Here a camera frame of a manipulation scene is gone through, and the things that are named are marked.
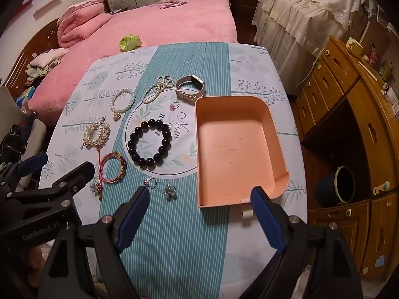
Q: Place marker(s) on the teal and white printed tablecloth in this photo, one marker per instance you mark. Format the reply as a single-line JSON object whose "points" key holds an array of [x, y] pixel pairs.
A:
{"points": [[187, 233]]}

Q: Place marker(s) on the person's left hand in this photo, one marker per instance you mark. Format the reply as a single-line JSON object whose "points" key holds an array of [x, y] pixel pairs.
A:
{"points": [[31, 261]]}

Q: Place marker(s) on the dark blue pot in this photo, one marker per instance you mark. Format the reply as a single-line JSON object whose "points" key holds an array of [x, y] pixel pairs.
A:
{"points": [[327, 190]]}

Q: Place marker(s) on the blue box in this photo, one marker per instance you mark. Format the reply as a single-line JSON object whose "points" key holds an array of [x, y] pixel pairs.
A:
{"points": [[25, 95]]}

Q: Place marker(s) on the white wall shelf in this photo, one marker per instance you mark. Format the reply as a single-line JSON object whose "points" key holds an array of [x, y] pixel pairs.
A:
{"points": [[46, 7]]}

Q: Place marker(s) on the pile of clothes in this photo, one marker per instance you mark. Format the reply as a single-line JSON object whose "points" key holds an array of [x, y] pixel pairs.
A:
{"points": [[46, 59]]}

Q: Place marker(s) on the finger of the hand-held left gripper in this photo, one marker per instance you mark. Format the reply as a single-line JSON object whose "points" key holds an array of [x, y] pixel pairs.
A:
{"points": [[74, 176], [32, 162]]}

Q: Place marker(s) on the folded pink blanket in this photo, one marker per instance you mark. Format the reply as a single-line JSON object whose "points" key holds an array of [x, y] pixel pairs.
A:
{"points": [[81, 25]]}

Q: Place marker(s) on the beige wrist watch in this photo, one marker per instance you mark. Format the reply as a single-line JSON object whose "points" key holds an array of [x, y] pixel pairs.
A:
{"points": [[190, 95]]}

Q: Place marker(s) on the wooden headboard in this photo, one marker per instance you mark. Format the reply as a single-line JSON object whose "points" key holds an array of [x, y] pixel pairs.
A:
{"points": [[34, 43]]}

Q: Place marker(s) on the black bag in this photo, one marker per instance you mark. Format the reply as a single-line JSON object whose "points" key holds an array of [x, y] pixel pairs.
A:
{"points": [[12, 140]]}

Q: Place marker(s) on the pink bedspread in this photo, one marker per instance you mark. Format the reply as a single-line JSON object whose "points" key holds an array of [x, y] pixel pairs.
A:
{"points": [[174, 25]]}

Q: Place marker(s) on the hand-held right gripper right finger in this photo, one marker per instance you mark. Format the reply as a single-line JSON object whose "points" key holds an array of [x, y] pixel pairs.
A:
{"points": [[265, 215]]}

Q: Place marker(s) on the green plastic bag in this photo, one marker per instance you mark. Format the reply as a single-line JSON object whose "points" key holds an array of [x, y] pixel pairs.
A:
{"points": [[130, 42]]}

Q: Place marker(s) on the pink cloth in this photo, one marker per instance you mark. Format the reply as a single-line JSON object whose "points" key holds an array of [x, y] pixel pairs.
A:
{"points": [[171, 4]]}

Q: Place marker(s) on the red wall shelf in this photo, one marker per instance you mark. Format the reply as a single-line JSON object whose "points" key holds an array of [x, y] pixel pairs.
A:
{"points": [[28, 3]]}

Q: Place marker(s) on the pink plastic tray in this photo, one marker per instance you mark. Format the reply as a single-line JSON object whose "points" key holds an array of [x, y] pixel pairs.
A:
{"points": [[237, 149]]}

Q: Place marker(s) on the grey flower brooch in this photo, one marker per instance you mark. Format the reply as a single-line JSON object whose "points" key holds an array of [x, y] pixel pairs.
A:
{"points": [[169, 191]]}

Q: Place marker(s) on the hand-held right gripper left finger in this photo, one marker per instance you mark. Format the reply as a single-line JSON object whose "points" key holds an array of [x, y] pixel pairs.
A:
{"points": [[137, 211]]}

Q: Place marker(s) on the grey chair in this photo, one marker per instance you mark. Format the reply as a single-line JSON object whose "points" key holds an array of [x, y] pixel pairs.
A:
{"points": [[9, 106]]}

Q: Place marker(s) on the wooden cabinet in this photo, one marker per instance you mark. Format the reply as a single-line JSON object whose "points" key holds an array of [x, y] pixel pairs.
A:
{"points": [[367, 109]]}

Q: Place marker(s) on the white lace cover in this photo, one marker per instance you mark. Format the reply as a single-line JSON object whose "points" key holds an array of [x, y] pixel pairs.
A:
{"points": [[305, 9]]}

